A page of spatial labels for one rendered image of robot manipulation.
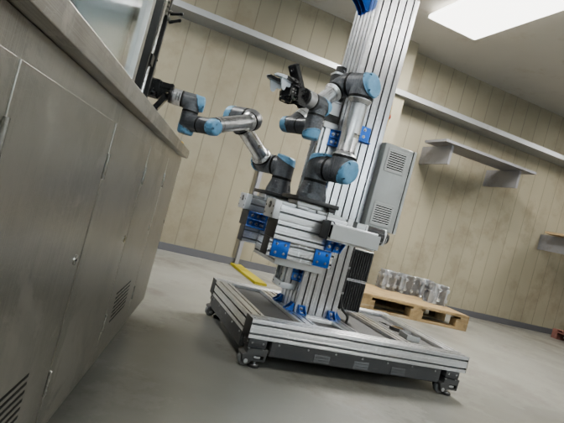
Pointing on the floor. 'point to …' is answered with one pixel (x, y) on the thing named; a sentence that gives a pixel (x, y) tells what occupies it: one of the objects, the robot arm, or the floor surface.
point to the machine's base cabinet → (68, 218)
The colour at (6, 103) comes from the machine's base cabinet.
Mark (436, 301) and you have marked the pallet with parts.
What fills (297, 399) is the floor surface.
